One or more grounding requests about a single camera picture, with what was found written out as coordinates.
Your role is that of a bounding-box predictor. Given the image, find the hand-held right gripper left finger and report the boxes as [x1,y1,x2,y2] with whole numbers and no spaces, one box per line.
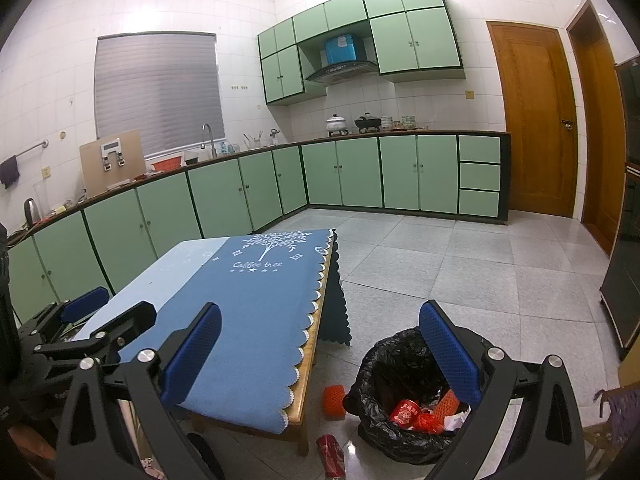
[54,302,223,480]

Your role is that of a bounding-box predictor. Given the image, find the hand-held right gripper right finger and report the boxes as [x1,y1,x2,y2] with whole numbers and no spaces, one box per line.
[419,299,587,480]

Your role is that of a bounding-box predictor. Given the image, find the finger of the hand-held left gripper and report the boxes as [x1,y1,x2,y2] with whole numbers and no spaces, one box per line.
[31,301,157,362]
[19,286,111,343]

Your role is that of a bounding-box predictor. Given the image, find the orange foam net sleeve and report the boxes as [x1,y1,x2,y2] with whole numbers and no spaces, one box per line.
[322,383,349,421]
[430,388,461,419]

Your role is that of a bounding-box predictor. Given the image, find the white paper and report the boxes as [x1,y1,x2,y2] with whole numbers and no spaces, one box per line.
[442,406,471,434]

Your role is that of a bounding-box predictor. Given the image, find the red mesh bag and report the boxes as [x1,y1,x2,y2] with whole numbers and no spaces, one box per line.
[412,407,446,434]

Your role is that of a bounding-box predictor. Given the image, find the bin with black bag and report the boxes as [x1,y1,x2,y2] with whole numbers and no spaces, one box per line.
[342,326,474,464]

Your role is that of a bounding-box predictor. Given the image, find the red paper cup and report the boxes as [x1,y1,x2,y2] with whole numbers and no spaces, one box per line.
[388,398,421,429]

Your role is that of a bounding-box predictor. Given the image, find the red drink can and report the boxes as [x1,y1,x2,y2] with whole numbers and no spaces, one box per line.
[315,434,347,479]

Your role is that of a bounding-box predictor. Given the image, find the person's left forearm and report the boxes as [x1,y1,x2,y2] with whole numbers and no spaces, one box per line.
[0,421,57,480]

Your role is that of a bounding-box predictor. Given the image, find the blue tablecloth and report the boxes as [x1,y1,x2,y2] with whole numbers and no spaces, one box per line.
[74,228,352,436]

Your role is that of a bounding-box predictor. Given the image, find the clear plastic pitcher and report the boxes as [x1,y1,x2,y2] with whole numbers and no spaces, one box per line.
[32,182,51,216]

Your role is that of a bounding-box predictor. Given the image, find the wooden table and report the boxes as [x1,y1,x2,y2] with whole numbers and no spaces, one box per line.
[189,232,342,459]

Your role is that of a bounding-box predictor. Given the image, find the dark towel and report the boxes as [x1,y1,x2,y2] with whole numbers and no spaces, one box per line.
[0,154,21,190]

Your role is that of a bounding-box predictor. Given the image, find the wooden board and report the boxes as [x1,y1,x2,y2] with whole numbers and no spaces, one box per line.
[78,128,147,192]

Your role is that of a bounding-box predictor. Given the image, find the metal towel bar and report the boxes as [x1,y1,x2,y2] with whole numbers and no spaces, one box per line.
[12,138,50,161]

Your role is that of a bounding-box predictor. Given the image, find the wooden chair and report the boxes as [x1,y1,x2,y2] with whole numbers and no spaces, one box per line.
[581,410,640,467]

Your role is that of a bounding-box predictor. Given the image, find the purple patterned cloth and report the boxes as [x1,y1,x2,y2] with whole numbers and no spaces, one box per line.
[599,386,640,442]

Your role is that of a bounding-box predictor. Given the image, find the chrome faucet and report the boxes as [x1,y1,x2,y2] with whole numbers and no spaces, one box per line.
[201,123,219,159]

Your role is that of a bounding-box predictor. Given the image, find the black glass cabinet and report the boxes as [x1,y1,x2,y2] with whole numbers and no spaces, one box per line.
[598,57,640,362]

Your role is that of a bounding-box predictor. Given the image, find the green base cabinets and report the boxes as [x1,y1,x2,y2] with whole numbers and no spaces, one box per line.
[0,130,512,332]

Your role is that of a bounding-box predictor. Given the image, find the grey window blind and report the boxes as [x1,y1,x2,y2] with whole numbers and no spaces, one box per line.
[94,32,226,159]

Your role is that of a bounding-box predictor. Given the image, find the wooden door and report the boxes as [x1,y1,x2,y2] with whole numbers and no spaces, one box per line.
[566,0,629,257]
[485,20,581,220]

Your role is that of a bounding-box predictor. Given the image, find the range hood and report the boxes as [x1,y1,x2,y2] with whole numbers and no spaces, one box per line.
[304,60,380,86]

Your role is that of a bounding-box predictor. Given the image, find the blue box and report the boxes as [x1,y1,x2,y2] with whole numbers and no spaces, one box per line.
[324,33,359,66]

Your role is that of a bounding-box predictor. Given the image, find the green wall cabinets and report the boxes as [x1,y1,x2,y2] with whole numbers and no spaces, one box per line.
[257,0,466,107]

